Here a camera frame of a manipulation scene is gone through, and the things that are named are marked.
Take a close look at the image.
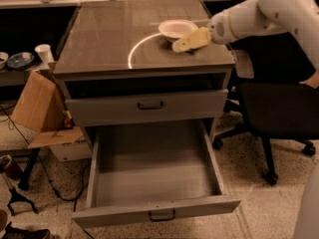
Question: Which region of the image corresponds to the dark blue rxbar packet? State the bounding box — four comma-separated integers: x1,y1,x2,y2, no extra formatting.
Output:
186,50,195,55

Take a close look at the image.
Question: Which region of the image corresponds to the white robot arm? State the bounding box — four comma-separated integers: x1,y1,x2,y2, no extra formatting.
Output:
172,0,319,239

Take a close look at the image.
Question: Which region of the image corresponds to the grey drawer cabinet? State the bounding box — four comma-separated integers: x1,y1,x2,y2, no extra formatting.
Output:
54,0,234,143

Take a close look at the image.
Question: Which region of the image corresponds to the grey upper drawer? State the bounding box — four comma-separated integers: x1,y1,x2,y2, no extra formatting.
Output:
66,75,227,126

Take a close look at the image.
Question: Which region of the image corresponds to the grey open lower drawer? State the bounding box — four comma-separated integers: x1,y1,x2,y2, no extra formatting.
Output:
73,119,240,228

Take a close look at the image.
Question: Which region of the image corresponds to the white paper bowl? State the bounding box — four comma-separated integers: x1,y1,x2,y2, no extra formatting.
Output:
159,20,198,42

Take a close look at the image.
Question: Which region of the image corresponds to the black office chair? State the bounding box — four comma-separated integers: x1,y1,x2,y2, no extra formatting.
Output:
212,33,319,184

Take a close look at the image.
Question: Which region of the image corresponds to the white paper cup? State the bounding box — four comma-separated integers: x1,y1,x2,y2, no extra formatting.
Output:
35,44,54,64

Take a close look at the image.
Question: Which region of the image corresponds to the brown cardboard box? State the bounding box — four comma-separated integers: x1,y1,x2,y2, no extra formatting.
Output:
11,71,92,161

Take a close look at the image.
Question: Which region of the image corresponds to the dark blue plate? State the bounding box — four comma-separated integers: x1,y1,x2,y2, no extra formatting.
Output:
7,52,34,71

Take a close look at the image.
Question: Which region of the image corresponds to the white bowl at left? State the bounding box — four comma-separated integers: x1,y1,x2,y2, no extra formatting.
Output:
0,52,9,71

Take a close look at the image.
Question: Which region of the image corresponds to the black table leg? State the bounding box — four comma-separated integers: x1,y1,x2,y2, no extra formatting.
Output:
18,148,40,190

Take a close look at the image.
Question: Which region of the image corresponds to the black stand foot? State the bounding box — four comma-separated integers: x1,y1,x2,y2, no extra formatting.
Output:
0,164,39,215

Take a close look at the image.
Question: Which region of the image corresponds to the black floor cable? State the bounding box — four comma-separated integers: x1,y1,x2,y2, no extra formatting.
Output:
0,102,98,239

